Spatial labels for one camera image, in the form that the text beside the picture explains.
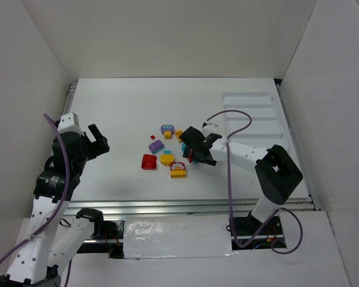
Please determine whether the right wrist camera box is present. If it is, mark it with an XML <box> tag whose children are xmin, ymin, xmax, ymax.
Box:
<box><xmin>202</xmin><ymin>121</ymin><xmax>218</xmax><ymax>134</ymax></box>

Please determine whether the white foam board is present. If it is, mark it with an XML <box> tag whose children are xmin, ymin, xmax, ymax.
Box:
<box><xmin>123</xmin><ymin>215</ymin><xmax>233</xmax><ymax>259</ymax></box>

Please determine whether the yellow flat lego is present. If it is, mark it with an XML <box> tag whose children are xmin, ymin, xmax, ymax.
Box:
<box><xmin>170</xmin><ymin>170</ymin><xmax>186</xmax><ymax>178</ymax></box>

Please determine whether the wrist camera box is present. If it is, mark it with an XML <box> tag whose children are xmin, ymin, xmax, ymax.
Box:
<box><xmin>57</xmin><ymin>112</ymin><xmax>83</xmax><ymax>135</ymax></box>
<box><xmin>202</xmin><ymin>121</ymin><xmax>218</xmax><ymax>134</ymax></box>

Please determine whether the yellow curved lego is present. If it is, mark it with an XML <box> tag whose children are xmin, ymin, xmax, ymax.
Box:
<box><xmin>175</xmin><ymin>130</ymin><xmax>182</xmax><ymax>143</ymax></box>

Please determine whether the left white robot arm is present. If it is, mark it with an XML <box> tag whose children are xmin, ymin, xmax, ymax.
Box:
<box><xmin>0</xmin><ymin>120</ymin><xmax>110</xmax><ymax>286</ymax></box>

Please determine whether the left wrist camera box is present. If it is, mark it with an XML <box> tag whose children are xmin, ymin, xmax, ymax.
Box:
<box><xmin>57</xmin><ymin>112</ymin><xmax>83</xmax><ymax>135</ymax></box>

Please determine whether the red flower lego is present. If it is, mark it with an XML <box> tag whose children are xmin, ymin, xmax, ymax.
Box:
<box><xmin>170</xmin><ymin>161</ymin><xmax>185</xmax><ymax>171</ymax></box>

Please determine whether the aluminium frame rail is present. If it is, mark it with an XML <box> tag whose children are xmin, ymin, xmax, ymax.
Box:
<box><xmin>64</xmin><ymin>199</ymin><xmax>315</xmax><ymax>217</ymax></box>

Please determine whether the purple curved lego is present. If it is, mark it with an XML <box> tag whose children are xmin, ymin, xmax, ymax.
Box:
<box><xmin>148</xmin><ymin>140</ymin><xmax>165</xmax><ymax>154</ymax></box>

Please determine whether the small yellow lego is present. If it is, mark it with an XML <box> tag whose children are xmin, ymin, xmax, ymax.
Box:
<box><xmin>164</xmin><ymin>132</ymin><xmax>172</xmax><ymax>139</ymax></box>

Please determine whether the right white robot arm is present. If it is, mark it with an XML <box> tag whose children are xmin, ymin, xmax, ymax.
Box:
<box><xmin>179</xmin><ymin>127</ymin><xmax>303</xmax><ymax>223</ymax></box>

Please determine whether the red arch lego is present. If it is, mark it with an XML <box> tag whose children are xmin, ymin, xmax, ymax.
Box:
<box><xmin>141</xmin><ymin>154</ymin><xmax>157</xmax><ymax>170</ymax></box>

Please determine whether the white compartment tray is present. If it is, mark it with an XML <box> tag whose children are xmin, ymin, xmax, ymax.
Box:
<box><xmin>222</xmin><ymin>92</ymin><xmax>289</xmax><ymax>149</ymax></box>

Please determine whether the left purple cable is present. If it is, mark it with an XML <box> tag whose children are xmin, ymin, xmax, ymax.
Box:
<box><xmin>0</xmin><ymin>113</ymin><xmax>72</xmax><ymax>287</ymax></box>

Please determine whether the yellow oval lego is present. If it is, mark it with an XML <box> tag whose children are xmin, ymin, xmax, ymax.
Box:
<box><xmin>160</xmin><ymin>153</ymin><xmax>175</xmax><ymax>166</ymax></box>

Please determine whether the teal oval lego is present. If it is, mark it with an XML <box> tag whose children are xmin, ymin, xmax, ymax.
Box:
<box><xmin>181</xmin><ymin>143</ymin><xmax>187</xmax><ymax>152</ymax></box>

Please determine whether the purple flower lego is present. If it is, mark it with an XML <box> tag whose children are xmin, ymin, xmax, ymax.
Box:
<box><xmin>160</xmin><ymin>124</ymin><xmax>175</xmax><ymax>135</ymax></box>

